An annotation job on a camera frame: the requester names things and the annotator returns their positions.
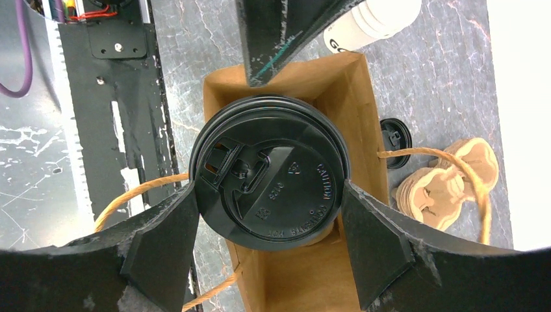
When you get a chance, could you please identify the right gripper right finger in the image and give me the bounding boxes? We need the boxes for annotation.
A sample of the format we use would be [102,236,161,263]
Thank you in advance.
[341,181,550,311]

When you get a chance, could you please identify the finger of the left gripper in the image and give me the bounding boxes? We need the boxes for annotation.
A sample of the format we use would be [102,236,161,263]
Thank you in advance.
[235,0,360,88]

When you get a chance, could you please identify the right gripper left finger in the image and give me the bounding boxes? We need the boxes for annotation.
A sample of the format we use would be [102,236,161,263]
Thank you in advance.
[1,183,199,311]

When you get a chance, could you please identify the stack of cardboard cup carriers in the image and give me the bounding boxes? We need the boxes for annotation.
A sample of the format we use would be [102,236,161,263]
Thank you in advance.
[391,138,499,231]

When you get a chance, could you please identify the green paper bag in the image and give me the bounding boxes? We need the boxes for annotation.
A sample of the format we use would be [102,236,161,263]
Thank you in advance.
[203,53,389,311]

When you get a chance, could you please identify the stack of white paper cups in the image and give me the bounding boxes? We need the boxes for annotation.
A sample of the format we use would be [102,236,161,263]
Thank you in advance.
[323,0,422,53]

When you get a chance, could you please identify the stack of black lids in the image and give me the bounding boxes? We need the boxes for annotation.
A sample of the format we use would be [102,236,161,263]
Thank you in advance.
[380,118,413,170]

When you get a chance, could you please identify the single black lid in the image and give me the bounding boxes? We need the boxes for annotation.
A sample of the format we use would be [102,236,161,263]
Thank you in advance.
[189,95,351,251]

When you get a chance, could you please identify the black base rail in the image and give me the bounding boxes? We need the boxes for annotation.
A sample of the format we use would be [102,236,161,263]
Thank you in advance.
[37,1,178,227]

